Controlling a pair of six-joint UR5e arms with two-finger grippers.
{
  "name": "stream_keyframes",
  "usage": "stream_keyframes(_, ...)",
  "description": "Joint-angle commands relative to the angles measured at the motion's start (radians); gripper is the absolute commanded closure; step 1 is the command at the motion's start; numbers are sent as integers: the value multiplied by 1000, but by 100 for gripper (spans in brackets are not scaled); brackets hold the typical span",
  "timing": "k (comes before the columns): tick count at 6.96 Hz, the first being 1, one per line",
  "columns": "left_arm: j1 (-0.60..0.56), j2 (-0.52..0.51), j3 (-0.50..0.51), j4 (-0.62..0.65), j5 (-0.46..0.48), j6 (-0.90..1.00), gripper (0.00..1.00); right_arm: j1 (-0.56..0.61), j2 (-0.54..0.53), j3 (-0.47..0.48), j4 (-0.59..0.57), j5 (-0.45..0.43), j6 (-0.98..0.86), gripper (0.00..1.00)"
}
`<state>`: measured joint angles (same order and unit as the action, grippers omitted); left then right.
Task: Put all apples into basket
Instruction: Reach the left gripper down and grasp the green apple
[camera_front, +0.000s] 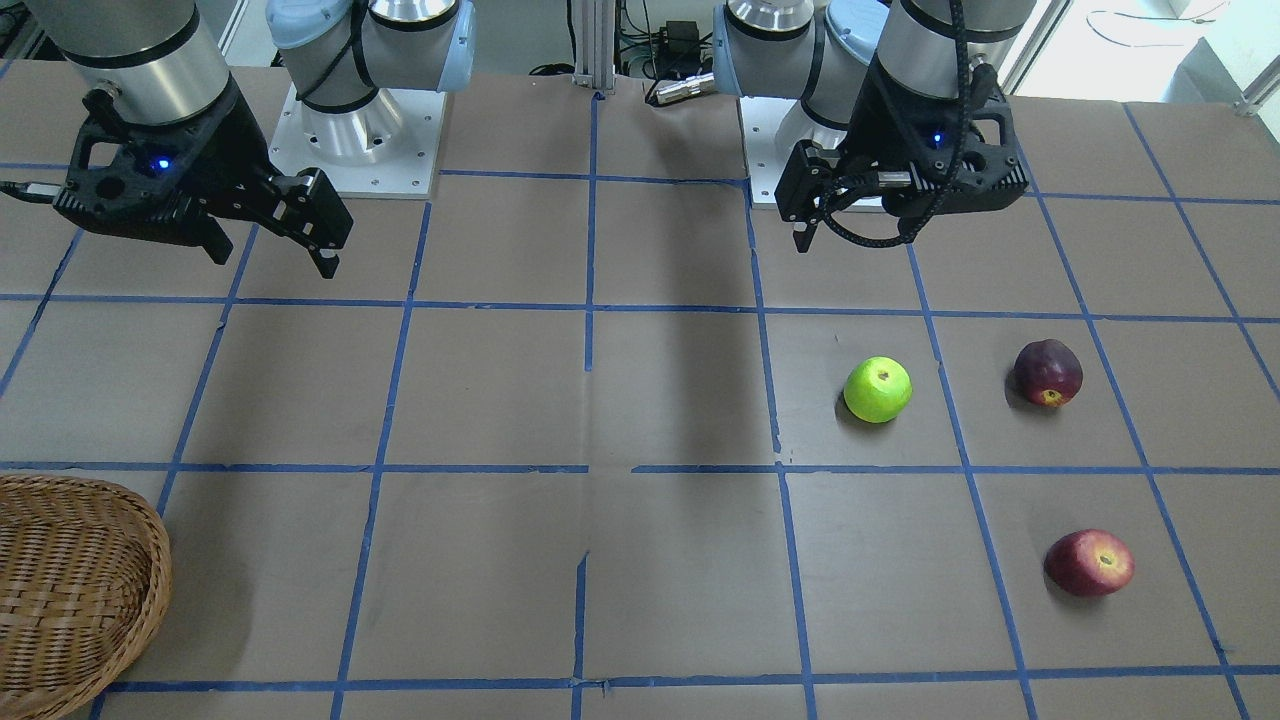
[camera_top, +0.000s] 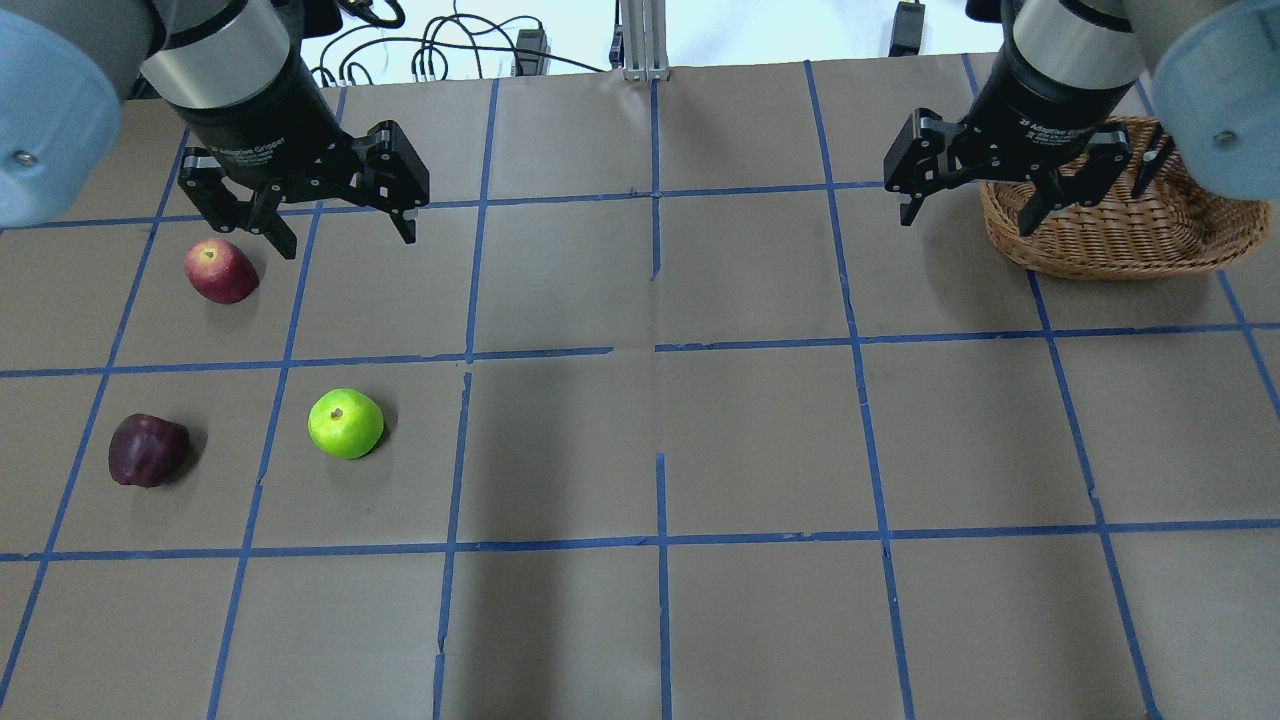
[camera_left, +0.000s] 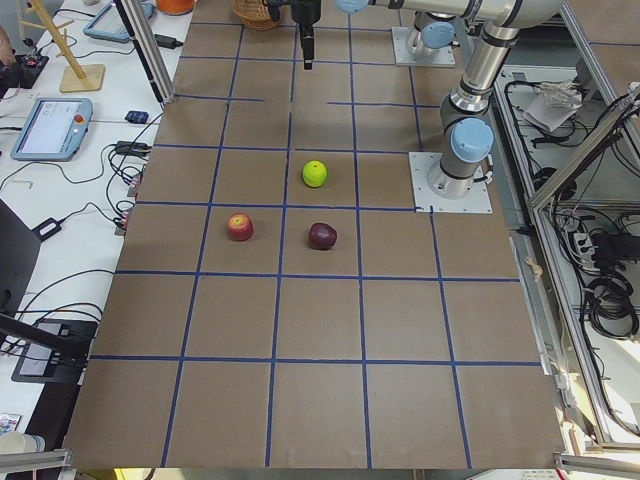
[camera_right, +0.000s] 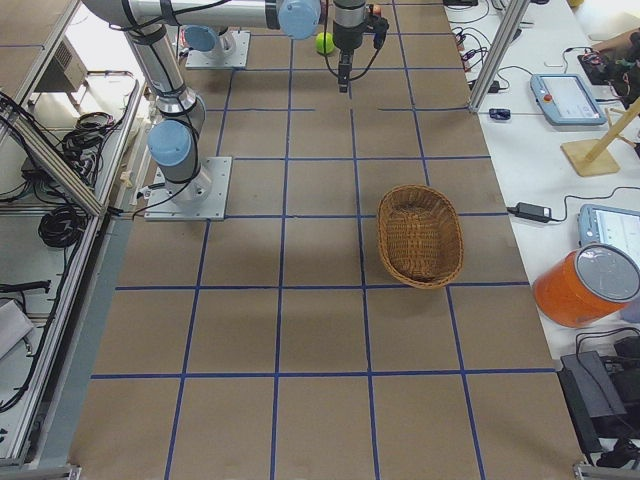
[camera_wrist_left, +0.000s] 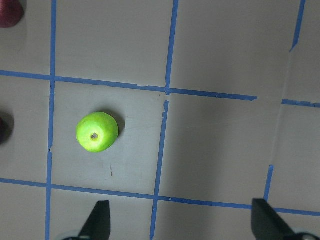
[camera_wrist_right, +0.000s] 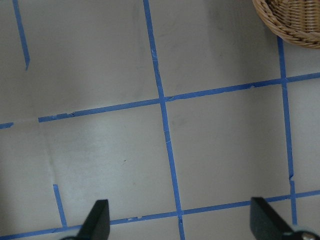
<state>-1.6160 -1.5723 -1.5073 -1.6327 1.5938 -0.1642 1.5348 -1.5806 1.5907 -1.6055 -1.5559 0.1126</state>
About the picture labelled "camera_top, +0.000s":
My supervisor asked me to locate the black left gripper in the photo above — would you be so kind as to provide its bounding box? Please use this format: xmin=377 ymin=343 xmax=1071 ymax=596
xmin=178 ymin=47 xmax=430 ymax=260

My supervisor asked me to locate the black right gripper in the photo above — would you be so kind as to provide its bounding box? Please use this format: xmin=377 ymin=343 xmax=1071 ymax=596
xmin=883 ymin=45 xmax=1133 ymax=237

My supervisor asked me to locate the red yellow apple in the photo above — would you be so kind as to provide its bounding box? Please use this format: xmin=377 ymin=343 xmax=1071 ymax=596
xmin=183 ymin=237 xmax=260 ymax=305

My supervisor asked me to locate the green apple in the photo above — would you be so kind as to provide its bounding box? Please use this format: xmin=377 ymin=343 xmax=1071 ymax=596
xmin=306 ymin=388 xmax=387 ymax=460

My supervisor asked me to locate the dark red apple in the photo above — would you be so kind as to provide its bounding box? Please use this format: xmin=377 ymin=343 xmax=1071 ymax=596
xmin=108 ymin=413 xmax=193 ymax=488

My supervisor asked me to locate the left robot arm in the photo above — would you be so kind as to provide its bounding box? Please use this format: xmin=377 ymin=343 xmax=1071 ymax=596
xmin=1 ymin=1 xmax=430 ymax=259

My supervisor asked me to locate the woven wicker basket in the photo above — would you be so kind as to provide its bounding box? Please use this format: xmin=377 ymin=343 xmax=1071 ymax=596
xmin=979 ymin=117 xmax=1274 ymax=281

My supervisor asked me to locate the black adapter right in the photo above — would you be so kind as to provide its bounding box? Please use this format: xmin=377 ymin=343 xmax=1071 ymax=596
xmin=887 ymin=1 xmax=925 ymax=58

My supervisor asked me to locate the black power adapter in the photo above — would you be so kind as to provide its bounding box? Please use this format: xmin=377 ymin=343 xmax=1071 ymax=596
xmin=512 ymin=27 xmax=550 ymax=77

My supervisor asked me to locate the black cables bundle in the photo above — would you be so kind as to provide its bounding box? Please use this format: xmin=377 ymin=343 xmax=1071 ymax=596
xmin=300 ymin=0 xmax=611 ymax=88

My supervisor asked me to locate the aluminium frame post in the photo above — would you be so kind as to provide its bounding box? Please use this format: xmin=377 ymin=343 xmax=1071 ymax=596
xmin=614 ymin=0 xmax=671 ymax=82

